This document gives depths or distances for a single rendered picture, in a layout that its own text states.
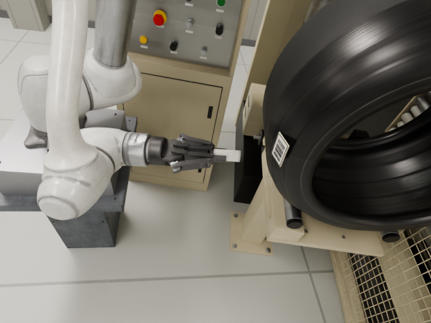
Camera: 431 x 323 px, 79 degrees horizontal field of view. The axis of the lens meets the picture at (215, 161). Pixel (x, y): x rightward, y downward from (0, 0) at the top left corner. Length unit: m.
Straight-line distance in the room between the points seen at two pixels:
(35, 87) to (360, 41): 0.83
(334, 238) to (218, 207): 1.01
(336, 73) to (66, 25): 0.48
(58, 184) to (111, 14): 0.47
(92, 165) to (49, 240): 1.22
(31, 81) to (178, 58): 0.60
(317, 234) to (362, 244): 0.15
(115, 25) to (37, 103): 0.34
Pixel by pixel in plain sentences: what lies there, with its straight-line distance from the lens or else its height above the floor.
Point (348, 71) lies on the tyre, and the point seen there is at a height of 1.33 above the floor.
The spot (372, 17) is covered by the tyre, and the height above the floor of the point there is 1.39.
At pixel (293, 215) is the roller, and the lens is 0.76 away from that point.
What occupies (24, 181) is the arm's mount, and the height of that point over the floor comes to 0.73.
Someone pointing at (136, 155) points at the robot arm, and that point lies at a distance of 0.69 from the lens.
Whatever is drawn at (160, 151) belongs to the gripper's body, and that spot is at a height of 1.02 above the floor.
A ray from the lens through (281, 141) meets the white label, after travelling 0.52.
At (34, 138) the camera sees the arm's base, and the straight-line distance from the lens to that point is 1.09.
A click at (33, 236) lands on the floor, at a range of 1.82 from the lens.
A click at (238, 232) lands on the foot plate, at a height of 0.01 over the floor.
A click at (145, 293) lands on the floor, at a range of 1.56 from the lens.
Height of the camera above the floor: 1.51
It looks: 48 degrees down
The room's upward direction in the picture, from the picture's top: 13 degrees clockwise
